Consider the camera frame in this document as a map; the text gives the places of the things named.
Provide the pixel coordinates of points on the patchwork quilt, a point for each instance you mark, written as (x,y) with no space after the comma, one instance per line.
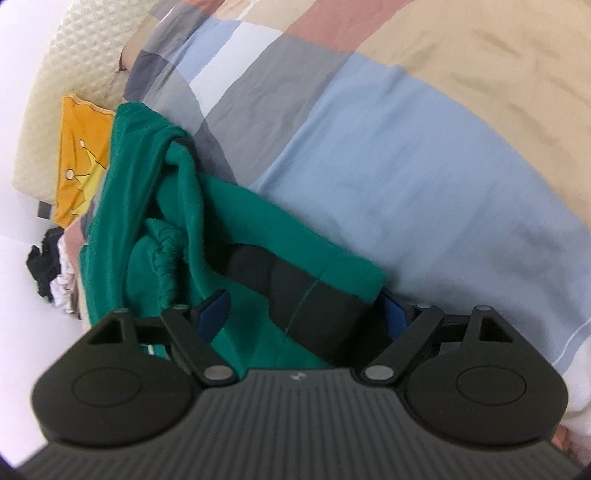
(415,161)

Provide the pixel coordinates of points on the white clothes pile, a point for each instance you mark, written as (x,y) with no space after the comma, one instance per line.
(62,293)

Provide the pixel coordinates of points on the cream quilted headboard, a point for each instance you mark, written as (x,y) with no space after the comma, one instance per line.
(69,55)

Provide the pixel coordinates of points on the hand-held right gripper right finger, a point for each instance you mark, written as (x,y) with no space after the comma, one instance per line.
(395,318)

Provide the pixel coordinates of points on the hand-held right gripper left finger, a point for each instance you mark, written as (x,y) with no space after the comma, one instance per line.
(214,316)

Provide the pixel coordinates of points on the black clothes pile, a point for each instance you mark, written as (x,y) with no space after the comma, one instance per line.
(44,265)

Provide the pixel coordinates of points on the green hoodie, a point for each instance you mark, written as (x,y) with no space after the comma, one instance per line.
(258,221)

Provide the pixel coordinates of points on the dark wall outlet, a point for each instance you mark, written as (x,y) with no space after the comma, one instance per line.
(44,211)

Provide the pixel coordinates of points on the yellow crown pillow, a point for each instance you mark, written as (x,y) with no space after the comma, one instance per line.
(78,124)

